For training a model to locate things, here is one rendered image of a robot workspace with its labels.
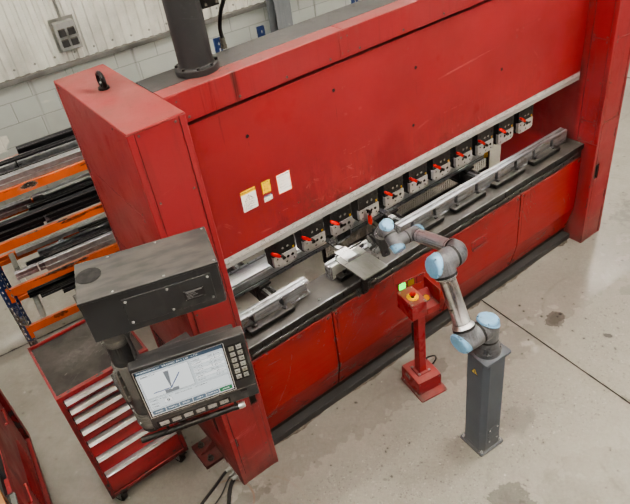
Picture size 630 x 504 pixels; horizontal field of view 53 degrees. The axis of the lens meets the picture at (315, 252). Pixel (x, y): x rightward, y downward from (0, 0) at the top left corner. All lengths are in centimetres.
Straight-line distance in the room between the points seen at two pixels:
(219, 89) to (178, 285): 95
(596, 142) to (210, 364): 343
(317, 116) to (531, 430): 226
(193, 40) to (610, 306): 346
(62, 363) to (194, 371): 122
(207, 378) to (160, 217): 68
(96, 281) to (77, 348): 134
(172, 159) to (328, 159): 103
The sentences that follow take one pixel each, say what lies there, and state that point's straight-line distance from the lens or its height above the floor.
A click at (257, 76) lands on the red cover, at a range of 291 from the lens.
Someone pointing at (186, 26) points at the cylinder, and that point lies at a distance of 280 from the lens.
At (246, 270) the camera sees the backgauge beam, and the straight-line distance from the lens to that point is 376.
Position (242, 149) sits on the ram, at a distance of 299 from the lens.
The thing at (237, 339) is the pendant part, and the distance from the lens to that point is 247.
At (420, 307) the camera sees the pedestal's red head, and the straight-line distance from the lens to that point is 371.
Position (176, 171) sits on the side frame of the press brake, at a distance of 261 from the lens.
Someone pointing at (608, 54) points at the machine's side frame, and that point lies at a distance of 477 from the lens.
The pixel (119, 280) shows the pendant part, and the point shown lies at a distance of 231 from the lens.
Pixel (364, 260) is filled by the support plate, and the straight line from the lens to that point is 366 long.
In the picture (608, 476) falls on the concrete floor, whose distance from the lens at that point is 403.
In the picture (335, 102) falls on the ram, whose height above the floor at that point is 195.
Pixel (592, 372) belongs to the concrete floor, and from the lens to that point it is 449.
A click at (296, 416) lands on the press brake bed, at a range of 414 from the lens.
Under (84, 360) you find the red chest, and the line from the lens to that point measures 356.
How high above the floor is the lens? 327
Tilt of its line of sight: 37 degrees down
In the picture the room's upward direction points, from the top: 9 degrees counter-clockwise
